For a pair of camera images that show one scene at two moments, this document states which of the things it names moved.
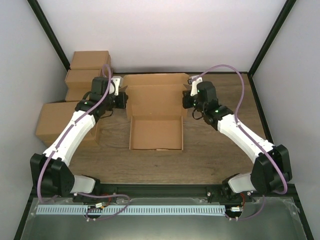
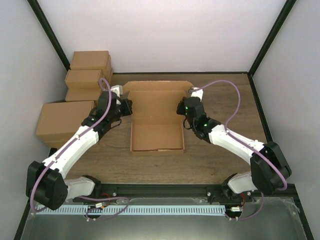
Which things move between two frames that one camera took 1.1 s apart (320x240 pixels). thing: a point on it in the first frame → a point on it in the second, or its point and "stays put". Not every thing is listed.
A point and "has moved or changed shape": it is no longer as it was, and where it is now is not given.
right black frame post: (288, 7) stays put
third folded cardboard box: (76, 94) stays put
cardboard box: (156, 104) has moved or changed shape
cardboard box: (90, 60) stays put
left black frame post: (42, 18) stays put
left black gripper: (124, 97) → (128, 104)
